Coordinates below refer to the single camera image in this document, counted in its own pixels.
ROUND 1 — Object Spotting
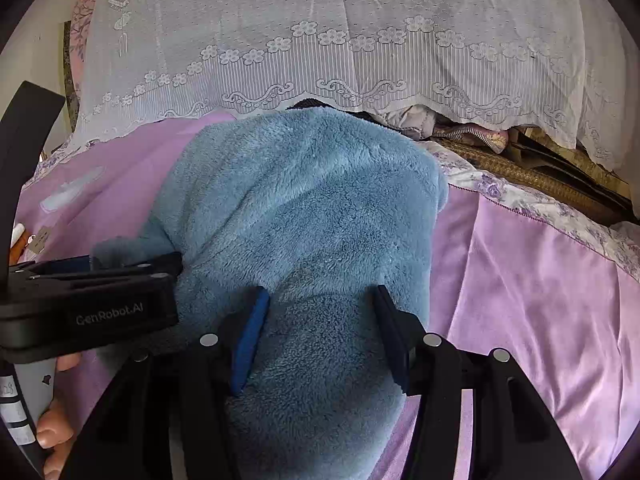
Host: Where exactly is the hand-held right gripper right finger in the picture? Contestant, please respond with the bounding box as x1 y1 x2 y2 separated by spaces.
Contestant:
374 284 583 480

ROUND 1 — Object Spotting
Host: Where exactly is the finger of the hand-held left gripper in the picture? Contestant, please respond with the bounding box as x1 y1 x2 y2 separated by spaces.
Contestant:
22 255 94 275
30 251 184 282

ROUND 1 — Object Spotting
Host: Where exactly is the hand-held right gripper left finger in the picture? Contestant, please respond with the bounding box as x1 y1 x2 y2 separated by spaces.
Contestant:
60 285 272 480

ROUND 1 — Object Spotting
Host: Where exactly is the blue fleece garment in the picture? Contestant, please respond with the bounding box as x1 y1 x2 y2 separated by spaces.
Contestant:
92 107 451 480

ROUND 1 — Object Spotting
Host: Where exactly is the person's left hand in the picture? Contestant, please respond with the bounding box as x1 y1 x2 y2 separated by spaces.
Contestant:
36 352 82 479

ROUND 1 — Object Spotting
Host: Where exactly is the small paper tag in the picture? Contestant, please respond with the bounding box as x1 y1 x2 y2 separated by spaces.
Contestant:
28 227 52 254

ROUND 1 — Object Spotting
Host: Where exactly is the purple satin bed sheet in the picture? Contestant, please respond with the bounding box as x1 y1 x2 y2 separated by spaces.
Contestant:
10 112 640 480

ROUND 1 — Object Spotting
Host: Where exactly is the woven bamboo mat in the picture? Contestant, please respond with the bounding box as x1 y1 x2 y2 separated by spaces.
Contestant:
435 135 632 226

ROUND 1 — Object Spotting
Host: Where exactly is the grey padded cloth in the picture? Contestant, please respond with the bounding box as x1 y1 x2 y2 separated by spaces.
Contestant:
387 104 439 142

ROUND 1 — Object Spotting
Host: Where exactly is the pink floral cloth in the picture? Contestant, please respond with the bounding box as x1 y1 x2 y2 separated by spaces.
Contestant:
69 0 104 89

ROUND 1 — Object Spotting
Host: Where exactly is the white lace cover cloth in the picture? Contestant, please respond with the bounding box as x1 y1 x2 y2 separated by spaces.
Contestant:
65 0 640 172

